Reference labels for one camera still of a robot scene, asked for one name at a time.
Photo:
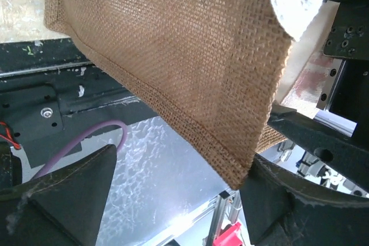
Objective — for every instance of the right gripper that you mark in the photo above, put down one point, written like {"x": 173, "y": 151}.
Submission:
{"x": 345, "y": 93}

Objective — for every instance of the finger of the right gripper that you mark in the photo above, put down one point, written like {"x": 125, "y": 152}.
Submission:
{"x": 346, "y": 155}

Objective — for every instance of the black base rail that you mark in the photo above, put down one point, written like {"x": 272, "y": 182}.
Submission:
{"x": 51, "y": 92}

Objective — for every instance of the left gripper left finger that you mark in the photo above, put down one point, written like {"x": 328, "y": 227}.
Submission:
{"x": 63, "y": 207}

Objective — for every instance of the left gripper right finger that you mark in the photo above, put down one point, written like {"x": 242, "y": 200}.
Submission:
{"x": 282, "y": 208}

